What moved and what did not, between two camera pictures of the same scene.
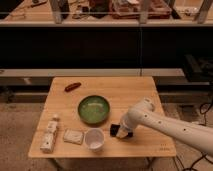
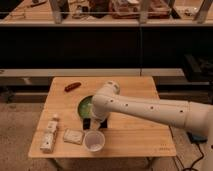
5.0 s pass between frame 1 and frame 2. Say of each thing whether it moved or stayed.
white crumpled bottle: stayed
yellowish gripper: moved
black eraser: moved
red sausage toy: stayed
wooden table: stayed
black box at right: stayed
